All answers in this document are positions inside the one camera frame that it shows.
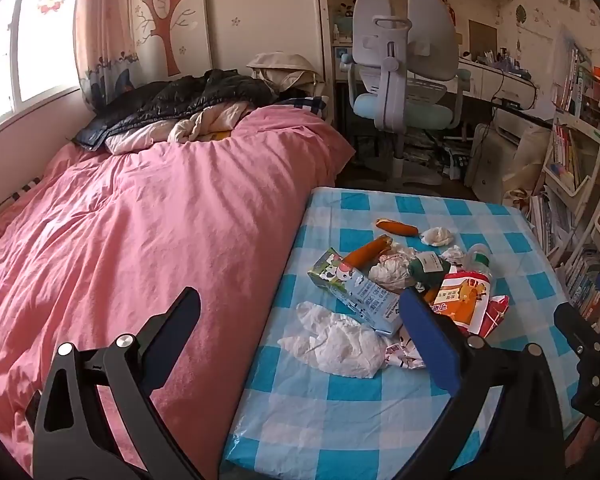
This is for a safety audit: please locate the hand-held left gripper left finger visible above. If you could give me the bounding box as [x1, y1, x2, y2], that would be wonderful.
[31, 286, 206, 480]

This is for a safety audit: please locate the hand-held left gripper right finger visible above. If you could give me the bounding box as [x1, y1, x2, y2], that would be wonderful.
[399, 287, 566, 480]

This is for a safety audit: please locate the white plastic bag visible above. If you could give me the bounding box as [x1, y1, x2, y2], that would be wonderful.
[278, 301, 427, 379]

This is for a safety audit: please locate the red white snack bag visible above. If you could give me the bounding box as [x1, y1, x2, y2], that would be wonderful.
[427, 266, 511, 338]

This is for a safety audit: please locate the dark green packet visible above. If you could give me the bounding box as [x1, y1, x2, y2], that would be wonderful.
[407, 252, 453, 288]

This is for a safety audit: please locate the crumpled white tissue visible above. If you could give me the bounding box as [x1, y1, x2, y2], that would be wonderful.
[368, 245, 421, 291]

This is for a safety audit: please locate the clear plastic bottle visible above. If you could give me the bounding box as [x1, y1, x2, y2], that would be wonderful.
[450, 242, 496, 286]

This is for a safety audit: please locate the milk carton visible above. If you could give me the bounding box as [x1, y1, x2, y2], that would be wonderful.
[307, 247, 402, 335]

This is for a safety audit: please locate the small white tissue ball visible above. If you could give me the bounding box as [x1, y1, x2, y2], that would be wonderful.
[420, 226, 455, 247]

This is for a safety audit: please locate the orange sausage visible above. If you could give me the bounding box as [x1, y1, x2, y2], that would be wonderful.
[341, 234, 393, 267]
[375, 217, 419, 237]

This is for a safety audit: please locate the pink duvet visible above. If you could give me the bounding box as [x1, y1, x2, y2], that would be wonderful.
[0, 107, 356, 480]

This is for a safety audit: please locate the blue white checkered tablecloth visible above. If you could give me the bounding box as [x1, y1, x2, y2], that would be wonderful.
[222, 187, 586, 480]

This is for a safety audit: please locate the beige tote bag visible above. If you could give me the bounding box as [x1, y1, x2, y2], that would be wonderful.
[502, 125, 553, 206]

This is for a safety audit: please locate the pile of papers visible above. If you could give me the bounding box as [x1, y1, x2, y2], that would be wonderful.
[405, 135, 476, 181]

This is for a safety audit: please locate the white drawer cabinet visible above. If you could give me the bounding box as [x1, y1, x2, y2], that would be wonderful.
[467, 122, 502, 191]

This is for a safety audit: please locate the white printer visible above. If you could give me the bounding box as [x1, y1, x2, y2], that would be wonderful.
[495, 105, 553, 143]

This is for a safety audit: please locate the striped bed sheet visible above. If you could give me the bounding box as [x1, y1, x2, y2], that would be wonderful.
[2, 175, 46, 207]

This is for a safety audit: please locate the beige blanket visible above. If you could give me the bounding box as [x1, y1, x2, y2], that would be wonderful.
[105, 102, 251, 155]

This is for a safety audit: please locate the black puffer jacket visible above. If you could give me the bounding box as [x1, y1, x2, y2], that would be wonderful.
[75, 69, 281, 151]

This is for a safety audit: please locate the white desk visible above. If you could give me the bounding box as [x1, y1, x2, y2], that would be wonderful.
[330, 50, 538, 111]

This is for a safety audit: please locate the blue checkered pillow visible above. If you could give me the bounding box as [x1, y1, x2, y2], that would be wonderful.
[275, 96, 328, 117]

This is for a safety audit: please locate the white desk chair blue seat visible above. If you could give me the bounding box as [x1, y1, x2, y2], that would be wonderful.
[337, 0, 473, 187]

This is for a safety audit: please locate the beige pillow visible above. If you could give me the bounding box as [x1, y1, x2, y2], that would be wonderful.
[246, 51, 326, 96]

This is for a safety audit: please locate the window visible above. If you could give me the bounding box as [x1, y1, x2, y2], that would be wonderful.
[0, 0, 88, 128]

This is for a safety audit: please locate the pink patterned curtain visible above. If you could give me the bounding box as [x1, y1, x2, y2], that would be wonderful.
[74, 0, 142, 111]

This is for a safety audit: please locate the white wardrobe tree decal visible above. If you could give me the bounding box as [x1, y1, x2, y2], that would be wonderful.
[130, 0, 326, 86]

